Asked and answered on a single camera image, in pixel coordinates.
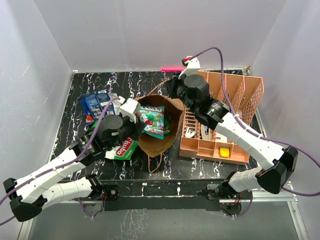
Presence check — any dark blue chips bag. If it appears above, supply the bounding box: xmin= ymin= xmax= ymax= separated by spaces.
xmin=95 ymin=89 xmax=125 ymax=116

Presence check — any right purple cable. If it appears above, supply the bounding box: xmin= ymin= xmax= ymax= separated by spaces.
xmin=192 ymin=46 xmax=320 ymax=218

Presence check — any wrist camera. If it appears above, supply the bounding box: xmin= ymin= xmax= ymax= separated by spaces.
xmin=118 ymin=96 xmax=141 ymax=124
xmin=178 ymin=56 xmax=201 ymax=79

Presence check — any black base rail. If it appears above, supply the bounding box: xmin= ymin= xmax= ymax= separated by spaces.
xmin=102 ymin=179 xmax=236 ymax=212

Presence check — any Fox's mint candy bag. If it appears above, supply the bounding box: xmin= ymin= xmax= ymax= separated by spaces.
xmin=137 ymin=105 xmax=165 ymax=140

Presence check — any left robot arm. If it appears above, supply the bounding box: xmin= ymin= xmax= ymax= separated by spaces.
xmin=3 ymin=115 xmax=146 ymax=222

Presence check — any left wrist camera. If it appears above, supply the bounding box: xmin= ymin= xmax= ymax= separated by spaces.
xmin=118 ymin=96 xmax=141 ymax=124

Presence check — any yellow sticky note pad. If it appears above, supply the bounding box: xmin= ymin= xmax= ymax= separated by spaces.
xmin=219 ymin=146 xmax=230 ymax=158

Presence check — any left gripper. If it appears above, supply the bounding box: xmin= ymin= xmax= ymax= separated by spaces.
xmin=106 ymin=112 xmax=147 ymax=151

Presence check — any aluminium frame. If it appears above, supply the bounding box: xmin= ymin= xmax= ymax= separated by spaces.
xmin=19 ymin=189 xmax=308 ymax=240

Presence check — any pink plastic desk organizer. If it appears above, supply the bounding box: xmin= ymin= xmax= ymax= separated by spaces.
xmin=179 ymin=71 xmax=264 ymax=165

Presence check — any purple cable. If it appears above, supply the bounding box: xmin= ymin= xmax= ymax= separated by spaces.
xmin=192 ymin=46 xmax=320 ymax=218
xmin=0 ymin=97 xmax=121 ymax=226

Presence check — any green red snack packet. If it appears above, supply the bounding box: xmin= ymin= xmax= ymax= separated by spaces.
xmin=163 ymin=115 xmax=172 ymax=137

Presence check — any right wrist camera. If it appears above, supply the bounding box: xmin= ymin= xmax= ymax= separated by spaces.
xmin=178 ymin=56 xmax=201 ymax=79

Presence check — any blue Burts chips bag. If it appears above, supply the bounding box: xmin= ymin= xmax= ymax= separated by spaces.
xmin=78 ymin=97 xmax=96 ymax=126

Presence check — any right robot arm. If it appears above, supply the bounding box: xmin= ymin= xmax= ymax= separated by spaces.
xmin=166 ymin=74 xmax=298 ymax=199

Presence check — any blue white snack pack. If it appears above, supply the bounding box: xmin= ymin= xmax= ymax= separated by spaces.
xmin=83 ymin=92 xmax=103 ymax=120

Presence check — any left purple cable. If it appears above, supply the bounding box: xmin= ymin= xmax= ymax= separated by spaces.
xmin=0 ymin=97 xmax=121 ymax=226

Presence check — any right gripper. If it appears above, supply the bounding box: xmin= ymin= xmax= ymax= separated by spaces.
xmin=165 ymin=71 xmax=197 ymax=114

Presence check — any brown paper bag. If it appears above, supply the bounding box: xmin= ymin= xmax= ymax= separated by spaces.
xmin=135 ymin=80 xmax=185 ymax=174

